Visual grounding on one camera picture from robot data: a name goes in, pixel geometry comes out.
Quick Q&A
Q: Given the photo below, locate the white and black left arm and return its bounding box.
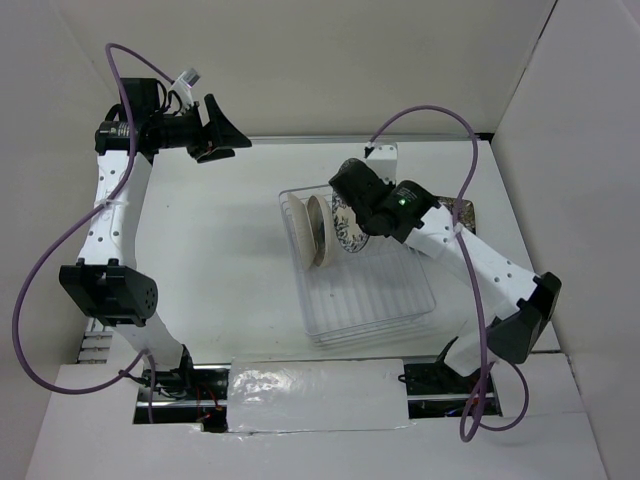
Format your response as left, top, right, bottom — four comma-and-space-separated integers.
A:
59, 94, 252, 399

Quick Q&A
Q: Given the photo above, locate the dark square patterned plate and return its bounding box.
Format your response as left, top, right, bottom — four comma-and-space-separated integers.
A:
438, 196, 477, 234

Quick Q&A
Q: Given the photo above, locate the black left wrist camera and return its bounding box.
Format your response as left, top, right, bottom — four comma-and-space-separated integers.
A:
122, 77, 165, 123

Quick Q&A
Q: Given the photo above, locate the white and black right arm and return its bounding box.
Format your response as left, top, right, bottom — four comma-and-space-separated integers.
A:
329, 159, 562, 392

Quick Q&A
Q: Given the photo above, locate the blue and white patterned plate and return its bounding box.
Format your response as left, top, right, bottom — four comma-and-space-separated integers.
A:
331, 191, 369, 254

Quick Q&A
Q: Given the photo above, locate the white wire dish rack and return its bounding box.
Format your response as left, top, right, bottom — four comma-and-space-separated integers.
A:
278, 185, 436, 348

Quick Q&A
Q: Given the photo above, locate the orange rimmed petal pattern plate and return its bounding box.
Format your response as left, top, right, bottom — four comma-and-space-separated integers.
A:
287, 192, 316, 270

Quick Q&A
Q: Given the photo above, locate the cream plate with blue centre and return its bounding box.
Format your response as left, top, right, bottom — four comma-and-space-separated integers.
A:
306, 195, 338, 268

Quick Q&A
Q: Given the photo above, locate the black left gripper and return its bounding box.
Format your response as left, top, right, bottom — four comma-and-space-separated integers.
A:
150, 93, 251, 164

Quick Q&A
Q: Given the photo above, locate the silver taped front panel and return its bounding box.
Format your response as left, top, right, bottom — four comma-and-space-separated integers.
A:
227, 359, 410, 433

